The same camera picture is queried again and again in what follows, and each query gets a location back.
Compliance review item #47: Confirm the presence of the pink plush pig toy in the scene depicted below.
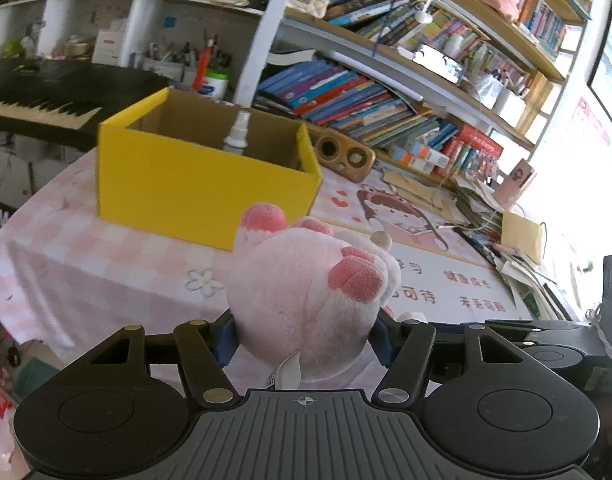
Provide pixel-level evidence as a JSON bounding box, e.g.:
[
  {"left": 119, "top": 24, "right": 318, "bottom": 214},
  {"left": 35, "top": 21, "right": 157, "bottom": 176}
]
[{"left": 227, "top": 203, "right": 401, "bottom": 390}]

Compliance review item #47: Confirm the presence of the brown kraft envelope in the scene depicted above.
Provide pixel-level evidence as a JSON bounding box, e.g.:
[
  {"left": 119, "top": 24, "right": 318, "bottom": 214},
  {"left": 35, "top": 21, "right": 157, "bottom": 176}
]
[{"left": 501, "top": 211, "right": 542, "bottom": 264}]

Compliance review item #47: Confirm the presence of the stack of papers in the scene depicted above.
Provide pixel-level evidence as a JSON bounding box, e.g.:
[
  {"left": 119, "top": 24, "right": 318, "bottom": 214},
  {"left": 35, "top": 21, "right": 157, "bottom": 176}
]
[{"left": 452, "top": 174, "right": 582, "bottom": 321}]

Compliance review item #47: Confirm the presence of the pink checkered tablecloth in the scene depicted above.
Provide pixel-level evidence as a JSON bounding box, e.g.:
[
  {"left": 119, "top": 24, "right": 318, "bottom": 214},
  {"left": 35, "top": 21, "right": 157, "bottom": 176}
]
[{"left": 0, "top": 144, "right": 537, "bottom": 391}]

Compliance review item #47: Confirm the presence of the pink phone stand box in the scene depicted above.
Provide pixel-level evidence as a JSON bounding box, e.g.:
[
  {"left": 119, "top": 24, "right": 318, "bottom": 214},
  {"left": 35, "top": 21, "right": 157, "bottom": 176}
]
[{"left": 492, "top": 159, "right": 535, "bottom": 209}]

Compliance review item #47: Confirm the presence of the yellow cardboard box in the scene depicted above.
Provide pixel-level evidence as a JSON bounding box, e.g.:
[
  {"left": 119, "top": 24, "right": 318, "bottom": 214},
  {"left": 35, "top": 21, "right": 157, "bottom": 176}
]
[{"left": 96, "top": 89, "right": 323, "bottom": 250}]

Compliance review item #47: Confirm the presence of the wooden retro radio speaker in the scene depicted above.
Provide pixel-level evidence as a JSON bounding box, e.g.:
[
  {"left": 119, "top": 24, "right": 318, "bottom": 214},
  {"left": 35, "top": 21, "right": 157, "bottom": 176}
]
[{"left": 311, "top": 128, "right": 376, "bottom": 183}]

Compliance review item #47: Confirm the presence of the white spray bottle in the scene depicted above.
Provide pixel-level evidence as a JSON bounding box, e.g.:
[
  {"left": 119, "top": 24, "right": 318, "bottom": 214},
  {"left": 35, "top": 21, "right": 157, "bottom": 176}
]
[{"left": 223, "top": 110, "right": 251, "bottom": 155}]

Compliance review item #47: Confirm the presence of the white green lid jar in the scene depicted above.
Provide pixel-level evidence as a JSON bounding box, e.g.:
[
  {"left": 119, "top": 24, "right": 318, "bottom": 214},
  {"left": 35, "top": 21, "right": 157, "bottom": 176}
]
[{"left": 199, "top": 70, "right": 229, "bottom": 101}]

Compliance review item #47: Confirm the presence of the black Yamaha keyboard piano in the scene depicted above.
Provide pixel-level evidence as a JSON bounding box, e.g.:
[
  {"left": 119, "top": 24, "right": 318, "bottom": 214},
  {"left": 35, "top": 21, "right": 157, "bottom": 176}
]
[{"left": 0, "top": 58, "right": 169, "bottom": 152}]

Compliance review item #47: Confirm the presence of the wooden bookshelf with books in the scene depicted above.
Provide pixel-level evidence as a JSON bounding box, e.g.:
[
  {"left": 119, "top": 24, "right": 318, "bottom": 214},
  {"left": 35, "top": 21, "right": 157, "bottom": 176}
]
[{"left": 254, "top": 0, "right": 591, "bottom": 168}]

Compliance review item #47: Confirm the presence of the red glue bottle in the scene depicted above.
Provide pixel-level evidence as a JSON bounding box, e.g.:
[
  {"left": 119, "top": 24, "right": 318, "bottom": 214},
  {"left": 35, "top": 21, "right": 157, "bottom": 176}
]
[{"left": 192, "top": 36, "right": 217, "bottom": 91}]

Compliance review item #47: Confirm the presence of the white cubby shelf unit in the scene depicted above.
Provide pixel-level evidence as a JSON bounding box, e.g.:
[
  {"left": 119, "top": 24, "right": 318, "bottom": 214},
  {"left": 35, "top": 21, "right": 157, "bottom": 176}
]
[{"left": 0, "top": 0, "right": 285, "bottom": 106}]

